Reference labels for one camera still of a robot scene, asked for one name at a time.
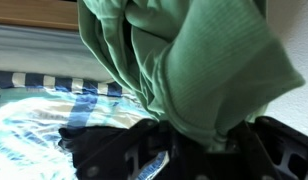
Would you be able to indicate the green cloth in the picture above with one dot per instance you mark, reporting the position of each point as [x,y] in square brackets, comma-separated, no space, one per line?
[202,65]

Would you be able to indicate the light blue mattress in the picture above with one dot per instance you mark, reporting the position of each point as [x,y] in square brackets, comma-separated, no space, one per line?
[52,52]

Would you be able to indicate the wooden bed frame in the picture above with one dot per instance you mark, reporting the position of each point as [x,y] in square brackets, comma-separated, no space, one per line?
[54,14]

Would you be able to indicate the blue striped blanket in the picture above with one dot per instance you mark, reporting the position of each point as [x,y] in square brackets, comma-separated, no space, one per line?
[33,107]

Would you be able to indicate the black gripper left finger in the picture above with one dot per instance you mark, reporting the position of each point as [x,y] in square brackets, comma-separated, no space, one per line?
[108,153]

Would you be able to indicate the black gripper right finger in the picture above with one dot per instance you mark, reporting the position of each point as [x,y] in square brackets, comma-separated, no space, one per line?
[264,150]

